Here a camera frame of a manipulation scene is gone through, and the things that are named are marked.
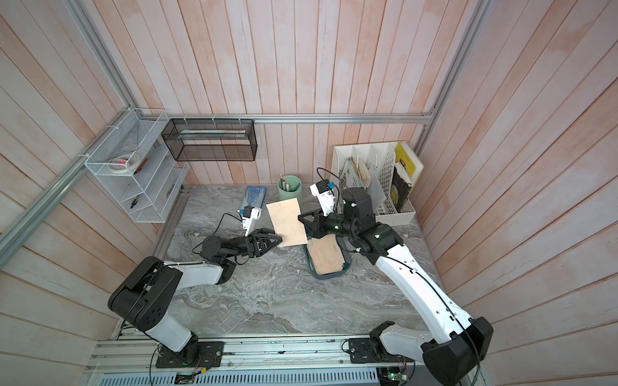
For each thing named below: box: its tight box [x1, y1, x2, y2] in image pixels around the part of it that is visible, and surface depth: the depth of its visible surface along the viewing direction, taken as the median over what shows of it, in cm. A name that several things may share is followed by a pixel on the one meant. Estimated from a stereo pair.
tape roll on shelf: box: [107, 156, 135, 174], surface depth 75 cm
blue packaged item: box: [239, 185, 268, 212], surface depth 117 cm
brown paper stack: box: [307, 234, 346, 276], surface depth 96 cm
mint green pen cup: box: [277, 174, 303, 205], surface depth 106 cm
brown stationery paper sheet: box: [265, 197, 309, 248], surface depth 70 cm
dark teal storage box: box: [306, 234, 352, 280], surface depth 92 cm
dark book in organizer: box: [390, 161, 414, 213], surface depth 98 cm
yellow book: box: [395, 141, 425, 184], surface depth 97 cm
